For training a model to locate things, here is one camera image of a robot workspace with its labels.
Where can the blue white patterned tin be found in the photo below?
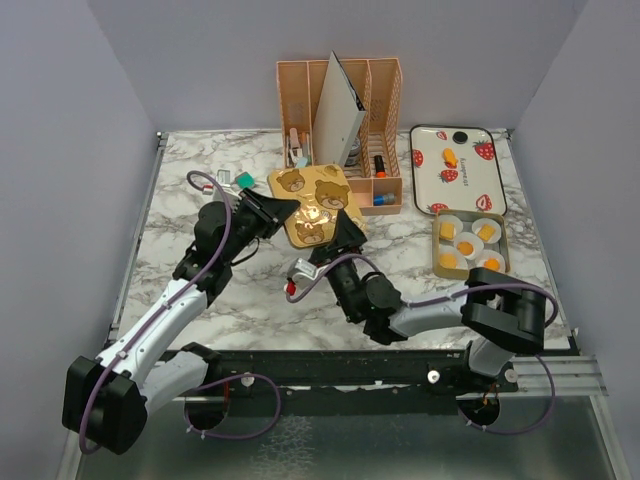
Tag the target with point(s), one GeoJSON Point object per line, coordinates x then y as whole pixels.
{"type": "Point", "coordinates": [354, 153]}

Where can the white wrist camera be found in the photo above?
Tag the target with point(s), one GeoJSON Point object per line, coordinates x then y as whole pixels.
{"type": "Point", "coordinates": [300, 275]}
{"type": "Point", "coordinates": [223, 179]}

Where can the peach plastic desk organizer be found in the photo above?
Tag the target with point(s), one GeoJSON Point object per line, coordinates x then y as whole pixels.
{"type": "Point", "coordinates": [299, 85]}

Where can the orange fish-shaped cookie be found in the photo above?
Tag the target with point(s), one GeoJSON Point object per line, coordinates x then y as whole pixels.
{"type": "Point", "coordinates": [492, 264]}
{"type": "Point", "coordinates": [449, 158]}

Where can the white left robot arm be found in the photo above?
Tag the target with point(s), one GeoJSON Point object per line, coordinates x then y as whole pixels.
{"type": "Point", "coordinates": [108, 399]}

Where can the strawberry print white tray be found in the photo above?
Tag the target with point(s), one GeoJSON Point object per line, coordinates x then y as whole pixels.
{"type": "Point", "coordinates": [475, 185]}

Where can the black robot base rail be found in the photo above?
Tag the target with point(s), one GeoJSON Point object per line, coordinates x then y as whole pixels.
{"type": "Point", "coordinates": [339, 383]}

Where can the rectangular yellow cracker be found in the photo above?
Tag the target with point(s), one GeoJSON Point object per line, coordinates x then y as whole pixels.
{"type": "Point", "coordinates": [486, 232]}

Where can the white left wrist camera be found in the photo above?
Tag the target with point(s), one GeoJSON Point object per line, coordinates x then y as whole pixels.
{"type": "Point", "coordinates": [223, 179]}

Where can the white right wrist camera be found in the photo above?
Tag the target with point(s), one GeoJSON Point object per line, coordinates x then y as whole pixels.
{"type": "Point", "coordinates": [300, 275]}

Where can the gold metal cookie tin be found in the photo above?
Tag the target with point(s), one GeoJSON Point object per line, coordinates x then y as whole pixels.
{"type": "Point", "coordinates": [467, 218]}

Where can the rectangular tan biscuit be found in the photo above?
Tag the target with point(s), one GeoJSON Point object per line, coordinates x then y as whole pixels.
{"type": "Point", "coordinates": [447, 231]}

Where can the black round sandwich cookie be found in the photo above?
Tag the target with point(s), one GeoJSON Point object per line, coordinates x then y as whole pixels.
{"type": "Point", "coordinates": [460, 137]}

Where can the pink white stapler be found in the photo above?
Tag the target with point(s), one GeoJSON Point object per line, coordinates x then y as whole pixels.
{"type": "Point", "coordinates": [296, 146]}

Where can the white paper cupcake liner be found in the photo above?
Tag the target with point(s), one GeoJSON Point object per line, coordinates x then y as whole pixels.
{"type": "Point", "coordinates": [472, 238]}
{"type": "Point", "coordinates": [462, 263]}
{"type": "Point", "coordinates": [486, 254]}
{"type": "Point", "coordinates": [452, 219]}
{"type": "Point", "coordinates": [478, 223]}

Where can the black orange marker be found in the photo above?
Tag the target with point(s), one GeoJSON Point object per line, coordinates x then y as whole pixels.
{"type": "Point", "coordinates": [379, 165]}

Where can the silver tin lid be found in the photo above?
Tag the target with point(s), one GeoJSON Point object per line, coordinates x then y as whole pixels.
{"type": "Point", "coordinates": [322, 191]}

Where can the small oval brown cookie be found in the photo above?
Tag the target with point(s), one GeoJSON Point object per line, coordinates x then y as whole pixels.
{"type": "Point", "coordinates": [465, 248]}

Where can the grey folder board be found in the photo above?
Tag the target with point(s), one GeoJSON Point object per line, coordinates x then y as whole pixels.
{"type": "Point", "coordinates": [340, 111]}

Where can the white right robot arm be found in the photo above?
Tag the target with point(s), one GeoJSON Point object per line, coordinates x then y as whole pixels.
{"type": "Point", "coordinates": [507, 314]}

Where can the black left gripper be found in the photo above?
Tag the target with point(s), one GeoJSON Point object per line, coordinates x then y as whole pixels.
{"type": "Point", "coordinates": [278, 209]}

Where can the teal eraser block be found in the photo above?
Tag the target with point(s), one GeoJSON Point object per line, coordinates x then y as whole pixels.
{"type": "Point", "coordinates": [245, 180]}

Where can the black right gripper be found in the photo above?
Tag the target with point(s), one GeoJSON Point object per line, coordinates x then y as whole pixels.
{"type": "Point", "coordinates": [347, 235]}

